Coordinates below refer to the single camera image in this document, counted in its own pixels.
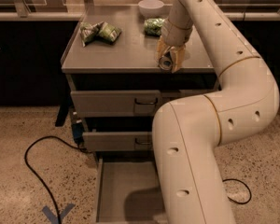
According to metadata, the black floor cable right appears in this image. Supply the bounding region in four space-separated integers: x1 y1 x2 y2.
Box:
222 178 252 205

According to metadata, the grey metal drawer cabinet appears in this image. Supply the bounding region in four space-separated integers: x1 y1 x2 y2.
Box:
60 5 231 161

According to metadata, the blue tape floor mark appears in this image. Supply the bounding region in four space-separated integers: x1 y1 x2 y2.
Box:
41 203 76 224

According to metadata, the grey drawer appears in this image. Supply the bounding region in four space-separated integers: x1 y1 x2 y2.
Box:
70 90 217 118
93 156 168 224
83 132 152 151

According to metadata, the green chip bag right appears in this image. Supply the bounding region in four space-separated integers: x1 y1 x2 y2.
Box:
144 18 164 36

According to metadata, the black floor cable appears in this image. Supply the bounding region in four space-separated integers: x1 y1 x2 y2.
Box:
23 135 91 224
222 178 252 205

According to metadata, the grey bottom drawer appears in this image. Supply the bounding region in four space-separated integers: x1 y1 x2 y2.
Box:
93 156 168 224

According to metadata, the green chip bag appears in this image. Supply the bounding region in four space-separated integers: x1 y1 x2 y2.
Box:
79 21 121 47
144 18 164 36

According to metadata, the green chip bag left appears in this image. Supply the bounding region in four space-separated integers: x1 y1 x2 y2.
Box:
79 21 121 47

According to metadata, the grey top drawer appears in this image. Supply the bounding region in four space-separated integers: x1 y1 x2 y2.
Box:
70 90 217 118

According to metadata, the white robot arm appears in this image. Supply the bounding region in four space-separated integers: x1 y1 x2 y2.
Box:
152 0 280 224

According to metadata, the blue power box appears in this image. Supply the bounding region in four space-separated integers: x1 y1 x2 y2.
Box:
71 122 84 145

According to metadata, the black floor cable left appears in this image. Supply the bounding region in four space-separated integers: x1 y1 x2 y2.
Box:
23 135 91 224

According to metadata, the grey middle drawer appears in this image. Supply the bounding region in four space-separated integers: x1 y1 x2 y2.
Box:
83 132 152 151

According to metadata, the white bowl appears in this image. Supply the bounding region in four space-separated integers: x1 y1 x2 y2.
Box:
138 0 164 19

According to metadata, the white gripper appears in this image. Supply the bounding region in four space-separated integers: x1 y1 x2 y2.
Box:
155 19 193 73

